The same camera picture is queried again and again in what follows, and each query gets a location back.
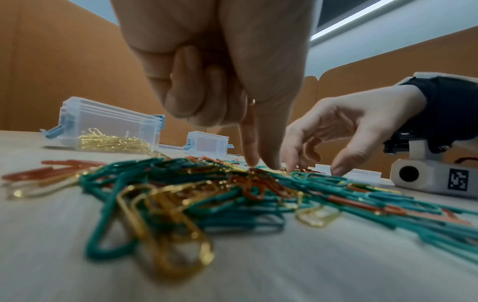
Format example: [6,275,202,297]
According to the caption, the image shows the person's left hand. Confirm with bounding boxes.
[110,0,324,171]

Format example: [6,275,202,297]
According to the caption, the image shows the person's right hand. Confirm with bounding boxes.
[280,85,428,178]

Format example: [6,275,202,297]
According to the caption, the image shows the transparent box with blue latches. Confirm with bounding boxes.
[40,97,166,154]
[184,131,235,156]

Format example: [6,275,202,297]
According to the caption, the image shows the pile of colored paper clips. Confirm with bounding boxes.
[0,156,478,281]

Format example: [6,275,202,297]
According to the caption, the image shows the sorted heap of gold clips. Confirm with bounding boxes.
[77,127,158,155]

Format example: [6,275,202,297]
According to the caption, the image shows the clear plastic lid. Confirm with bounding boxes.
[312,163,382,181]

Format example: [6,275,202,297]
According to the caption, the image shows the ceiling light strip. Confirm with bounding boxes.
[311,0,397,41]

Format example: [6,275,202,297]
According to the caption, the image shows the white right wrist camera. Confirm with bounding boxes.
[389,138,478,199]

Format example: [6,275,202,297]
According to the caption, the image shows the black right wrist strap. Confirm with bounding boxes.
[382,76,478,154]

